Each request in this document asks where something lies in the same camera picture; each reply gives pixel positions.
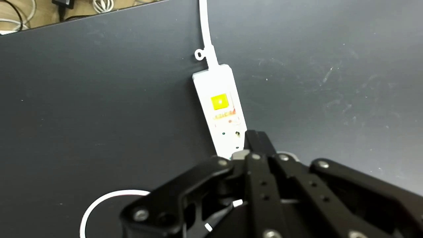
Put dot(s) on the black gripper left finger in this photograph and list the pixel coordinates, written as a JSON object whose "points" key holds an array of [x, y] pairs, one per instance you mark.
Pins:
{"points": [[197, 204]]}

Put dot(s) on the white power strip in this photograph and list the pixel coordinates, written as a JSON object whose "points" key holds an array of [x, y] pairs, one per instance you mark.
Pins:
{"points": [[222, 109]]}

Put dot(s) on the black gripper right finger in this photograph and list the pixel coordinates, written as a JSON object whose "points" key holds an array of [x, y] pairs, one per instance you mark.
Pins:
{"points": [[324, 198]]}

